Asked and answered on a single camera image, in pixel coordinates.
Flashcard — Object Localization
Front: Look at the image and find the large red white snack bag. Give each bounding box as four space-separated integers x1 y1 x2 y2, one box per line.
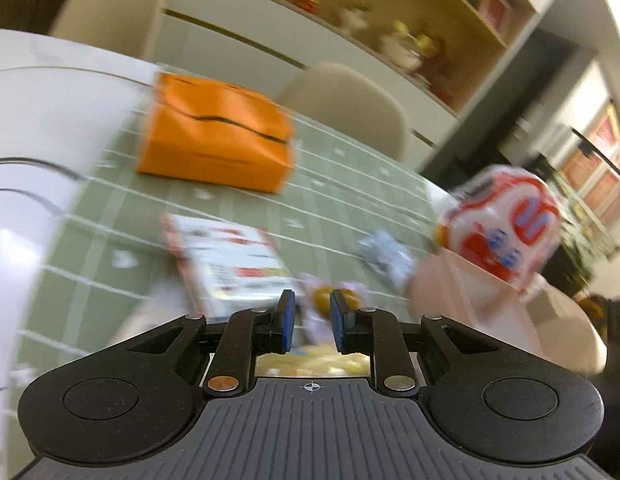
434 164 564 292

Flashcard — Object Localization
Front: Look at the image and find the dark display shelf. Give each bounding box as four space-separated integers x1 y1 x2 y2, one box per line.
534 100 620 266

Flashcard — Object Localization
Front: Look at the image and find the white yellow figurine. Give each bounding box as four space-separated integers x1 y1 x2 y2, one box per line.
379 20 425 73

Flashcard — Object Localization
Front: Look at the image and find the orange tissue box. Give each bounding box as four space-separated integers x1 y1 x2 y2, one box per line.
135 72 297 193

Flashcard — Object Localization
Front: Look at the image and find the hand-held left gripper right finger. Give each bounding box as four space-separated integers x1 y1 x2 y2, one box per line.
330 290 496 401

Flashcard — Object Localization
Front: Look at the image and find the pink storage box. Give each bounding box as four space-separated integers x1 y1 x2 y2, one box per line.
404 249 608 377

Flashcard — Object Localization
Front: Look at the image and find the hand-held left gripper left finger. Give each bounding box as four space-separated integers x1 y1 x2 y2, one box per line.
124 289 297 398

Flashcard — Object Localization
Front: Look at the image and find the yellow balls snack packet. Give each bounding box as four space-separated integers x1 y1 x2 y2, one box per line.
296 277 367 356

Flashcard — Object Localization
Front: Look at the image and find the green checked table mat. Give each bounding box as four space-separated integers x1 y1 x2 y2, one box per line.
0 60 455 441

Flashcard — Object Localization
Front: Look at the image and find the white round turntable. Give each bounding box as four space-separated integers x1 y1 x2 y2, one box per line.
0 65 151 391

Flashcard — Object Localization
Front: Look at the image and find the red picture frame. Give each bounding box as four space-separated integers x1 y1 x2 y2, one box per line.
477 0 514 31

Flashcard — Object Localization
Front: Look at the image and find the wall cabinet with shelf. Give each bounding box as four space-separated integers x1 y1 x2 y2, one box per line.
115 0 545 161

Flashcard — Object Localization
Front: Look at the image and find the blue white snack packet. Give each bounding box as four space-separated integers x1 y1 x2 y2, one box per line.
356 229 415 292

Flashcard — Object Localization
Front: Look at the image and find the beige chair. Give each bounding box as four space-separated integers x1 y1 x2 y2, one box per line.
274 62 411 162
49 0 167 61

